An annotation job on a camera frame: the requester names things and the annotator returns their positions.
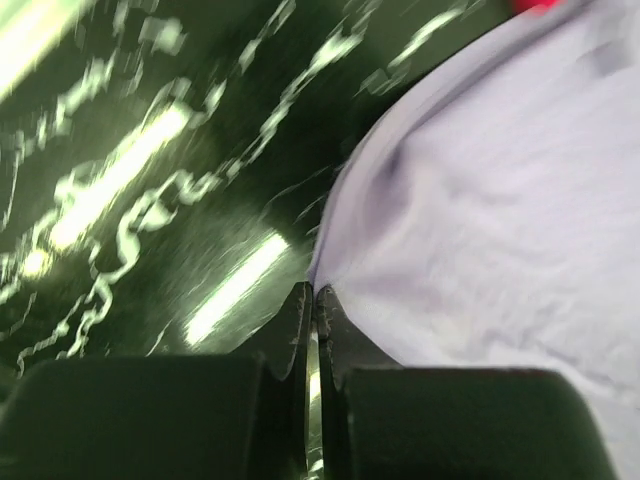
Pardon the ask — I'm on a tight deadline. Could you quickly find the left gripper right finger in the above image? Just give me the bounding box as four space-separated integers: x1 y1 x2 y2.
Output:
317 287 639 479

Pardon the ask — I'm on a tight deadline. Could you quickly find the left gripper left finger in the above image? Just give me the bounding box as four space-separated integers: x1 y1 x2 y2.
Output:
1 282 313 479

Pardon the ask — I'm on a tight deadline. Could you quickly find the folded pink t shirt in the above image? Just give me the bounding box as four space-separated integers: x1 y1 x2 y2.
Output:
508 0 563 14

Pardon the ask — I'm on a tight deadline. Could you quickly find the black marbled table mat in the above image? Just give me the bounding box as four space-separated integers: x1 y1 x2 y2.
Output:
0 0 506 381

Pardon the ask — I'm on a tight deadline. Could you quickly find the lavender t shirt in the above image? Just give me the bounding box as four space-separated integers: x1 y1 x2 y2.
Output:
305 0 640 401

